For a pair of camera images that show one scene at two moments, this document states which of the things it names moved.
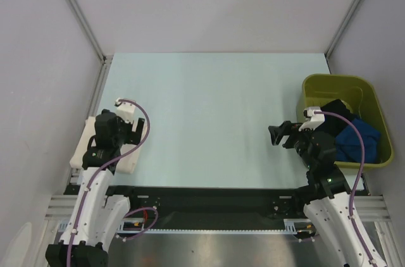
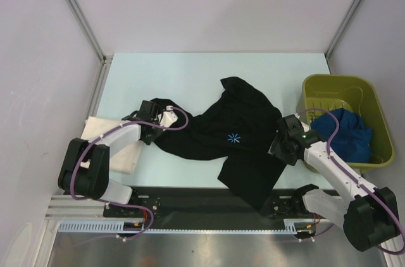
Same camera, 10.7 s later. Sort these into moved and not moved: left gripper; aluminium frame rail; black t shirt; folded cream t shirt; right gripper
Moved: right gripper; left gripper; black t shirt
Not moved: aluminium frame rail; folded cream t shirt
